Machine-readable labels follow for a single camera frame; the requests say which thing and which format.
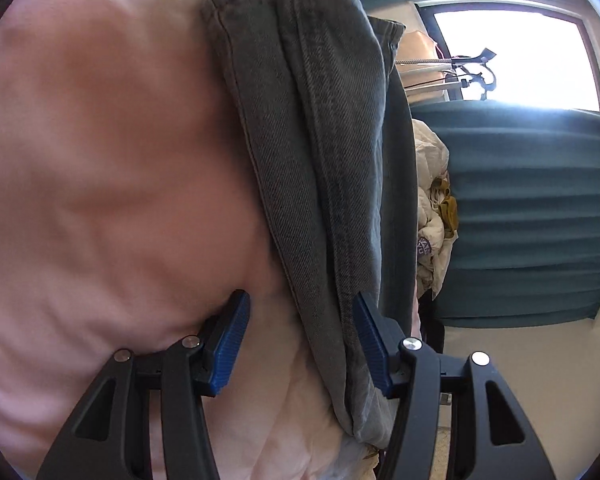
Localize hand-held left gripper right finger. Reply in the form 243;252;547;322
352;291;556;480

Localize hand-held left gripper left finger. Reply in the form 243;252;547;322
36;289;252;480

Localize grey-blue denim jeans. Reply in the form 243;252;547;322
201;0;422;448

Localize mustard yellow cloth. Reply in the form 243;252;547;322
437;180;459;239

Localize cream crumpled duvet pile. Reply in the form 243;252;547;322
412;119;459;302

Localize wide blue curtain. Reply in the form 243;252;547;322
410;102;600;329

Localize pastel quilted bed blanket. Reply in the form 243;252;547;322
0;0;381;480

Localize beige hanging garment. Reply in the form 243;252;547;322
392;30;449;107

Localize garment steamer stand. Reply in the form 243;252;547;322
395;48;499;102

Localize bright window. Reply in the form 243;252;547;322
415;2;600;114

